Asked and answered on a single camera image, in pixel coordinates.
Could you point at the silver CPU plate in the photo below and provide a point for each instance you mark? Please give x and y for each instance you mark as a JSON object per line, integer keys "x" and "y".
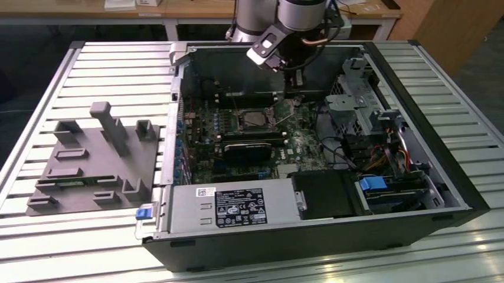
{"x": 256, "y": 119}

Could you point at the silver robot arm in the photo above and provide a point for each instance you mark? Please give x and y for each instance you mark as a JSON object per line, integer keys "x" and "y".
{"x": 300, "y": 14}

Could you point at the CPU socket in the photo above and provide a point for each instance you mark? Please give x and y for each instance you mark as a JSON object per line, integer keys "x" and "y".
{"x": 240, "y": 118}

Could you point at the black expansion slot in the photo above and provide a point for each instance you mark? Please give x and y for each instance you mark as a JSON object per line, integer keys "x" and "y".
{"x": 236, "y": 177}

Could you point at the metal drive cage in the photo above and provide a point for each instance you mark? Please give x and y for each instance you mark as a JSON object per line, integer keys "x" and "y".
{"x": 343, "y": 103}

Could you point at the green motherboard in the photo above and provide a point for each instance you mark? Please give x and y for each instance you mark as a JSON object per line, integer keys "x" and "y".
{"x": 307, "y": 147}

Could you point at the black graphics card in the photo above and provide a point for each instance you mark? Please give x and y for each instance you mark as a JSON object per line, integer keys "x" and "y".
{"x": 248, "y": 154}

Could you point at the grey case latch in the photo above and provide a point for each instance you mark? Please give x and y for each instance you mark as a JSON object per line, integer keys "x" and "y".
{"x": 180, "y": 53}

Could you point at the small silver heatsink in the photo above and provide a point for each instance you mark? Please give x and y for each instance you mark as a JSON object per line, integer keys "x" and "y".
{"x": 288, "y": 171}

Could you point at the hard disk in blue carrier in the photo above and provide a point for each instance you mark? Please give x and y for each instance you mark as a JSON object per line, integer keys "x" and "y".
{"x": 374, "y": 184}

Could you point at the black rating label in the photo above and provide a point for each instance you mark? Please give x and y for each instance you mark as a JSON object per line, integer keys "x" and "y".
{"x": 240, "y": 206}

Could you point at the wooden cabinet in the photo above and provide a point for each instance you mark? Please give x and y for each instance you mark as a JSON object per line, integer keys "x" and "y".
{"x": 453, "y": 29}

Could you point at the white box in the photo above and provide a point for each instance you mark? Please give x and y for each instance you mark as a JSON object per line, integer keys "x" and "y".
{"x": 118, "y": 4}
{"x": 149, "y": 2}

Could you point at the silver power supply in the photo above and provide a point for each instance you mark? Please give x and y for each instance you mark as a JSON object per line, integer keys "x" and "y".
{"x": 189, "y": 206}

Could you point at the grey parts rack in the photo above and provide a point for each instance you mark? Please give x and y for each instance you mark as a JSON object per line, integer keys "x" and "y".
{"x": 98, "y": 165}

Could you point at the black PC case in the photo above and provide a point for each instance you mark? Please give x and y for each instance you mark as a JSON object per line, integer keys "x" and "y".
{"x": 315, "y": 247}

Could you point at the blue plastic latch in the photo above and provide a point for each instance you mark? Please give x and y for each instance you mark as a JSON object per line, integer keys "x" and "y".
{"x": 144, "y": 214}

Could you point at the wooden desk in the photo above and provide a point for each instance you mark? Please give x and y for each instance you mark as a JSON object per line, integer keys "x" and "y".
{"x": 80, "y": 11}

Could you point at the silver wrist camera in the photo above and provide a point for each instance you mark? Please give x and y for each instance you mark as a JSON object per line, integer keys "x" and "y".
{"x": 265, "y": 47}

